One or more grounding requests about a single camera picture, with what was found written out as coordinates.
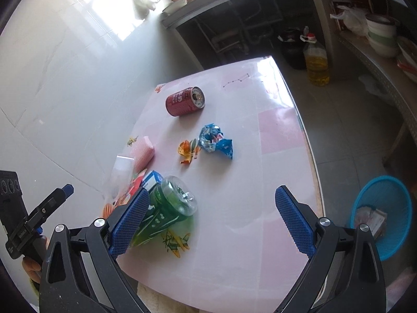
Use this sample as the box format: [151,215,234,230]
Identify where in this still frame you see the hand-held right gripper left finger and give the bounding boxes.
[39,187,150,313]

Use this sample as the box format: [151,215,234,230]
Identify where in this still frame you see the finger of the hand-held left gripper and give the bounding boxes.
[24,185,75,233]

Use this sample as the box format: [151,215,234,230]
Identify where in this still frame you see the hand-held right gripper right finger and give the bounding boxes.
[274,185,387,313]

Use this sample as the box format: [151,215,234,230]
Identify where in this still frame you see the clear red printed plastic bag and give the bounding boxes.
[104,155,154,216]

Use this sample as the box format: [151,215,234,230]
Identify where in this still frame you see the blue and white carton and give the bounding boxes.
[142,170,164,190]

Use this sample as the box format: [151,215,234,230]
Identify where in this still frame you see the green plastic bottle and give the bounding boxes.
[130,176,198,246]

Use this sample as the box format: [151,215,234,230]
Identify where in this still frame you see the pink paper roll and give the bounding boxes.
[128,136,156,172]

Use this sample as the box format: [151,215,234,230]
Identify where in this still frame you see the tan paper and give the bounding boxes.
[354,205,388,239]

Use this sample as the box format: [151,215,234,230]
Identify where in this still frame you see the blue plastic basket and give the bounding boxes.
[350,175,413,261]

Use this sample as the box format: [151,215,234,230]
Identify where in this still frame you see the blue snack wrapper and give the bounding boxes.
[199,123,234,160]

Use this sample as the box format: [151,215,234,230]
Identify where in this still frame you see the red drink can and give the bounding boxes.
[165,86,206,117]

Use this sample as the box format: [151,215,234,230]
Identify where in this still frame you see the person's left hand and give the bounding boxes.
[22,257,43,285]

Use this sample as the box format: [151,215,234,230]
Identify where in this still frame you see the pink printed table cover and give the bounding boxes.
[98,55,324,310]

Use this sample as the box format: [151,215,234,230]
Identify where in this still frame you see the cream fleece cloth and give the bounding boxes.
[137,282,203,313]

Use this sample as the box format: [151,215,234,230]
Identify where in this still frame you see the white rag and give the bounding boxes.
[358,74,388,96]

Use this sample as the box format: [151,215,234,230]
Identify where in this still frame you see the cooking oil bottle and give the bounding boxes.
[302,26,330,86]

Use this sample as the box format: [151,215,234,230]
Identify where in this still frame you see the dark ceramic jar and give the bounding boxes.
[280,29,307,70]

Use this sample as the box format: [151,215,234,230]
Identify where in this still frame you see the perforated metal shelf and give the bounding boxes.
[337,34,417,129]

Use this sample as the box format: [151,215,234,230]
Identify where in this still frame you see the grey drain pipes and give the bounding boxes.
[195,0,284,56]

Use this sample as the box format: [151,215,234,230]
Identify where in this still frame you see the pile of plates and utensils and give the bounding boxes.
[396,36,417,83]

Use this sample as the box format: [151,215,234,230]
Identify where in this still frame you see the stack of white bowls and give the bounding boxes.
[365,15,400,58]

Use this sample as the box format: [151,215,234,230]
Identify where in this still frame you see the white basin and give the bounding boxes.
[162,0,188,14]

